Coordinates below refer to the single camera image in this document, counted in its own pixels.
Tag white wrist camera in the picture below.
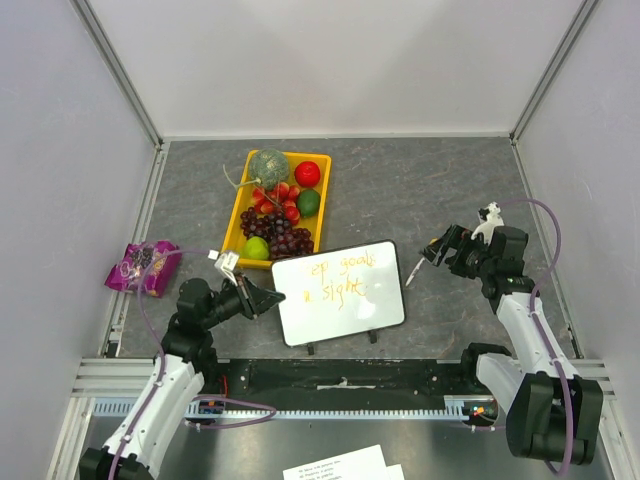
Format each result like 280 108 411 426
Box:
207 250 240 285
471 202 504 245

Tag yellow plastic tray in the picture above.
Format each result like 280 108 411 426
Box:
222 150 331 269

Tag green pear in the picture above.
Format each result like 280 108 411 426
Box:
242 236 270 261

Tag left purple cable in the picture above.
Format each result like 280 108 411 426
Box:
106 248 277 480

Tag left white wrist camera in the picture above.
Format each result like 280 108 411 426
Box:
207 250 240 285

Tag green mango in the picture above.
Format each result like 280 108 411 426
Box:
296 189 321 218

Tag red strawberries bunch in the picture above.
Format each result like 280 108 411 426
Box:
251 182 301 225

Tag purple snack bag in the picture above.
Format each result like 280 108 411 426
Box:
104 241 182 298

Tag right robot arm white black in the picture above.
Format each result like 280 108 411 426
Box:
422 225 604 472

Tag red apple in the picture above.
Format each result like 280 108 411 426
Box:
294 161 322 188

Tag small whiteboard black frame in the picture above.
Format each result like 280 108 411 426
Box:
271 240 406 347

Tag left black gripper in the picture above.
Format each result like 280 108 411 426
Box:
201 271 283 329

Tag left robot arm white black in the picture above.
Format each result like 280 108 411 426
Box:
78 273 285 479

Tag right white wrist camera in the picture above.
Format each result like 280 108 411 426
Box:
471 202 504 245

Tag white slotted cable duct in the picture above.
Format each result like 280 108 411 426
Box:
92 398 499 421

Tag white whiteboard marker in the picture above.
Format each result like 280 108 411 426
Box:
405 257 425 287

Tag green netted melon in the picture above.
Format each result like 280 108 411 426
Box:
248 149 290 191

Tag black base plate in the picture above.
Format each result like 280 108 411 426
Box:
201 359 490 411

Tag white paper sheets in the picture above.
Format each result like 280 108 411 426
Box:
283 445 405 480

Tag dark red grapes bunch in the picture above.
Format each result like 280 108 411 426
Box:
240 207 315 261

